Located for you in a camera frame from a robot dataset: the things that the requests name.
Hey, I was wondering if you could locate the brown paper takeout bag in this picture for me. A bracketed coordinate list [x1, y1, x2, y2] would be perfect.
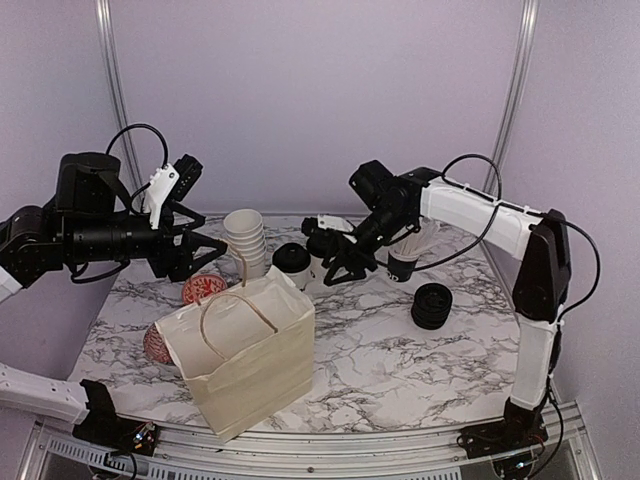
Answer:
[155, 267, 315, 442]

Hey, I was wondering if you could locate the front aluminium rail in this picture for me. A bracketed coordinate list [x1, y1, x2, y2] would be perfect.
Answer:
[14, 403, 602, 479]

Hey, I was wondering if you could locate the aluminium frame post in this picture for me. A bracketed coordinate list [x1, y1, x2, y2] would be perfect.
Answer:
[95, 0, 143, 187]
[493, 0, 540, 170]

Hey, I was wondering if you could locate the white paper coffee cup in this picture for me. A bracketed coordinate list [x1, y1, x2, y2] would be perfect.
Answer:
[309, 254, 327, 283]

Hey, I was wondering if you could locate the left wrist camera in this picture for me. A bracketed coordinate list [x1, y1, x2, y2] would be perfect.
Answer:
[142, 154, 203, 230]

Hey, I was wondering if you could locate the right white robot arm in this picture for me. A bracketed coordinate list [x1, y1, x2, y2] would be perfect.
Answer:
[318, 160, 593, 448]

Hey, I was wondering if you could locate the right aluminium frame post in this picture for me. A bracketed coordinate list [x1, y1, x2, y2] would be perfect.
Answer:
[493, 0, 540, 170]

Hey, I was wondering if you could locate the stack of white paper cups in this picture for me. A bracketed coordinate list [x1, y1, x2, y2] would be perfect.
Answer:
[223, 209, 266, 280]

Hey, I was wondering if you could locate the stack of black lids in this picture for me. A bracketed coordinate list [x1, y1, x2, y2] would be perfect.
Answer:
[410, 283, 453, 330]

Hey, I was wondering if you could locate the bundle of white wrapped straws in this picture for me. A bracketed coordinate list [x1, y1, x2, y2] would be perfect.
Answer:
[389, 219, 440, 262]

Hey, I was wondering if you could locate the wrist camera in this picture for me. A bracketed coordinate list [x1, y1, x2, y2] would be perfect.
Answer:
[142, 154, 203, 230]
[301, 214, 357, 244]

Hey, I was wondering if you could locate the left aluminium frame post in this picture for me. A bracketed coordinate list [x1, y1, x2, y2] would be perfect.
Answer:
[95, 0, 143, 187]

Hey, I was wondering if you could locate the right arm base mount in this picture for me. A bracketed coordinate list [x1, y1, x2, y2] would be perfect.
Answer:
[457, 395, 549, 459]

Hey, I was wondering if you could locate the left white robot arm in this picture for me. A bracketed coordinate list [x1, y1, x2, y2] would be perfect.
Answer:
[1, 150, 228, 299]

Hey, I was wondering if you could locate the red geometric ceramic bowl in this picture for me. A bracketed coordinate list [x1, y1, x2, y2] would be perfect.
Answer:
[143, 323, 174, 365]

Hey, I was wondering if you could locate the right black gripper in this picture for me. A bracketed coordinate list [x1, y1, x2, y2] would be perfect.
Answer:
[321, 205, 412, 288]

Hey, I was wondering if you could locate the red floral ceramic bowl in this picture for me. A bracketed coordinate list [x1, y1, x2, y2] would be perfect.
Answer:
[181, 274, 228, 305]

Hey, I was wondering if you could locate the black cup holding straws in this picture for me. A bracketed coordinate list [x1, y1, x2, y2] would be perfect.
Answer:
[387, 250, 419, 283]

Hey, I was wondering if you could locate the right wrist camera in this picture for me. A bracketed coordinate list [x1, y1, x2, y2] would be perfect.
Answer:
[301, 214, 357, 244]

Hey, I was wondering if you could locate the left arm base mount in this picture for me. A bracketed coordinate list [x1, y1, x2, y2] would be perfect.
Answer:
[72, 379, 158, 456]

